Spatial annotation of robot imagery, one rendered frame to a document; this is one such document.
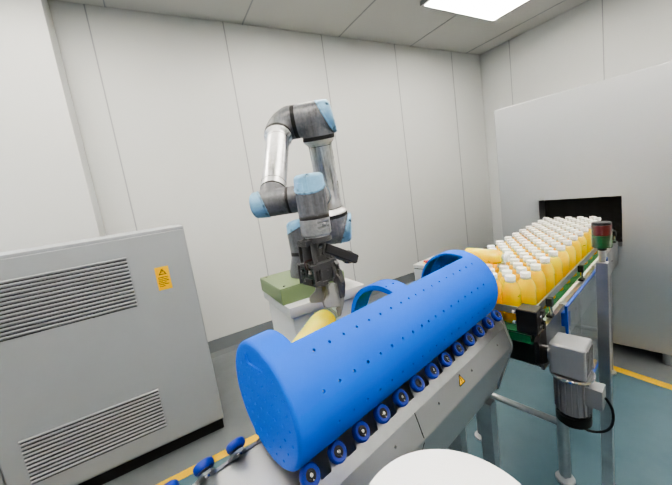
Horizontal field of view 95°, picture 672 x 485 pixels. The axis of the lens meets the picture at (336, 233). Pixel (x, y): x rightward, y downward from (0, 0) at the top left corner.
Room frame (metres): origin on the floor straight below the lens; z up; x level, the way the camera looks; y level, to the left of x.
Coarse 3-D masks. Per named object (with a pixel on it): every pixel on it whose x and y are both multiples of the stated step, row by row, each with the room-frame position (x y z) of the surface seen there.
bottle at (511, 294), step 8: (504, 280) 1.21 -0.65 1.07; (504, 288) 1.19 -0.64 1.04; (512, 288) 1.17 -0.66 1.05; (504, 296) 1.19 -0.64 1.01; (512, 296) 1.17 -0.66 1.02; (520, 296) 1.17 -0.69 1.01; (512, 304) 1.17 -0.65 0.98; (520, 304) 1.17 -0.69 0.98; (504, 312) 1.20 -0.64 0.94; (512, 320) 1.17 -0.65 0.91
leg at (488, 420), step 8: (488, 400) 1.11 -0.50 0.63; (480, 408) 1.11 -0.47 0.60; (488, 408) 1.09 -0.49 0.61; (480, 416) 1.12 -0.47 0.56; (488, 416) 1.09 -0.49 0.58; (496, 416) 1.11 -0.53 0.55; (480, 424) 1.12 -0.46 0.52; (488, 424) 1.09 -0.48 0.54; (496, 424) 1.11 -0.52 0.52; (488, 432) 1.09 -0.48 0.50; (496, 432) 1.10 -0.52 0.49; (488, 440) 1.10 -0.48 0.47; (496, 440) 1.10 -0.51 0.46; (488, 448) 1.10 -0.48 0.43; (496, 448) 1.10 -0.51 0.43; (488, 456) 1.10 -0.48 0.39; (496, 456) 1.09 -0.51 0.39; (496, 464) 1.09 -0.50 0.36
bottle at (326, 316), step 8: (320, 312) 0.75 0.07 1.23; (328, 312) 0.75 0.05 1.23; (312, 320) 0.73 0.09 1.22; (320, 320) 0.72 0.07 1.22; (328, 320) 0.73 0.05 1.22; (304, 328) 0.72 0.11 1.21; (312, 328) 0.71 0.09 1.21; (320, 328) 0.71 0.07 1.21; (296, 336) 0.71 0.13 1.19; (304, 336) 0.70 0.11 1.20
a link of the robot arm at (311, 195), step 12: (300, 180) 0.73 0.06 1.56; (312, 180) 0.73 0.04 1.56; (300, 192) 0.73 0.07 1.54; (312, 192) 0.73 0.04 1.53; (324, 192) 0.75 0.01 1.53; (300, 204) 0.74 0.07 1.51; (312, 204) 0.73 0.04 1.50; (324, 204) 0.74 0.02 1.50; (300, 216) 0.75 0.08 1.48; (312, 216) 0.73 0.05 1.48; (324, 216) 0.74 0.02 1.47
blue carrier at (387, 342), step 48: (384, 288) 0.86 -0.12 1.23; (432, 288) 0.89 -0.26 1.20; (480, 288) 1.00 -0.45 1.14; (336, 336) 0.66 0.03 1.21; (384, 336) 0.71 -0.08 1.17; (432, 336) 0.80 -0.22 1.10; (240, 384) 0.72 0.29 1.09; (288, 384) 0.55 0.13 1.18; (336, 384) 0.59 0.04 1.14; (384, 384) 0.67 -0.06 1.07; (288, 432) 0.54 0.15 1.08; (336, 432) 0.58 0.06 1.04
